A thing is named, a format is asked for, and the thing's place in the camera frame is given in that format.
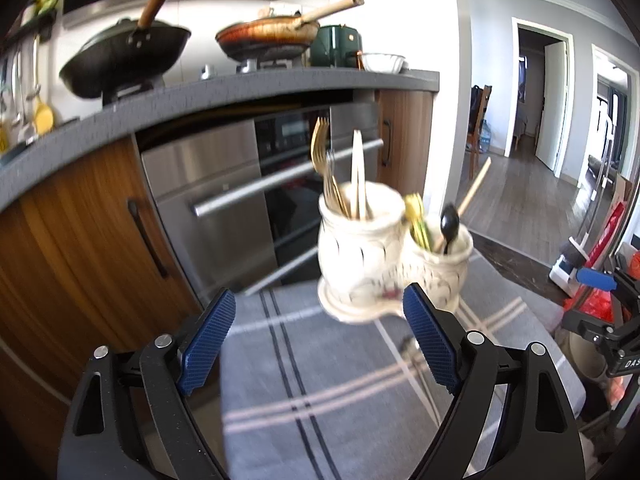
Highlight red plastic bag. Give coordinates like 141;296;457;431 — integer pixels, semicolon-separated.
564;200;640;323

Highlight white fluted bowl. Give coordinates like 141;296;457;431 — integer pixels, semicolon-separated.
359;52;407;74

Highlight white upright vacuum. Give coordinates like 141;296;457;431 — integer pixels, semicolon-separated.
548;110;632;287

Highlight hanging kitchen utensils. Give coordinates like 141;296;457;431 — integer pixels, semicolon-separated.
0;34;57;137

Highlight wooden cabinet beside oven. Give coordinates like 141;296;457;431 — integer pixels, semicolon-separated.
375;89;435;197

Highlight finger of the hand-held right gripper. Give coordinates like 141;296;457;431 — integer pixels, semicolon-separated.
575;259;640;312

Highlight grey kitchen countertop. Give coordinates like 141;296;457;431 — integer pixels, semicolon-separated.
0;67;441;212

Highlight stainless steel oven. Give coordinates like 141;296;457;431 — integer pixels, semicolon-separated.
139;101;387;302

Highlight grey checked tablecloth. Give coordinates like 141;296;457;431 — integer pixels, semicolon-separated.
219;254;587;480

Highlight yellow tulip green-stemmed utensil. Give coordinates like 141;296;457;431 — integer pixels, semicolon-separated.
414;212;434;252
404;192;426;241

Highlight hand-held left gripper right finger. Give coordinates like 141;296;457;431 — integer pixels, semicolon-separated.
402;282;586;480

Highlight dark green kitchen appliance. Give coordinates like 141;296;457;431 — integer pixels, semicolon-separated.
309;25;362;69

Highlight gold fork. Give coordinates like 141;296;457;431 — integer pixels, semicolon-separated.
310;117;352;217

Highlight brown frying pan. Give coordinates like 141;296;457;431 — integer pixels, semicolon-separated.
215;0;366;62

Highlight long wooden base cabinets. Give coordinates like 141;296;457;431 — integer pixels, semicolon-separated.
0;134;203;413

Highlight white interior door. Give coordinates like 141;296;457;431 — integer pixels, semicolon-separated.
534;41;569;174

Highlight cream ceramic jar gold trim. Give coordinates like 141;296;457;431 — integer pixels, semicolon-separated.
399;220;474;312

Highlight cream ceramic jar floral print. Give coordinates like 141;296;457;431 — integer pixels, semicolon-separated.
317;182;407;324

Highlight black wok wooden handle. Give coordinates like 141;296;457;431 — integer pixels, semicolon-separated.
58;0;195;101

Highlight wooden dining chair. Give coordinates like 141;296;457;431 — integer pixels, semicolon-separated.
467;84;494;181

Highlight wooden chopstick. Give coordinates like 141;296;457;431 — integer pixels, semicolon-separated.
357;132;369;221
456;156;493;217
350;130;361;221

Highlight black spoon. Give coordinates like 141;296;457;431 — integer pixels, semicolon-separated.
433;203;461;255

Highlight white round pot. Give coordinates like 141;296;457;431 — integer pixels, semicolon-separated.
564;329;612;382

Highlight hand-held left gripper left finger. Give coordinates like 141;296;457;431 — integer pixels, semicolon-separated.
57;288;237;480

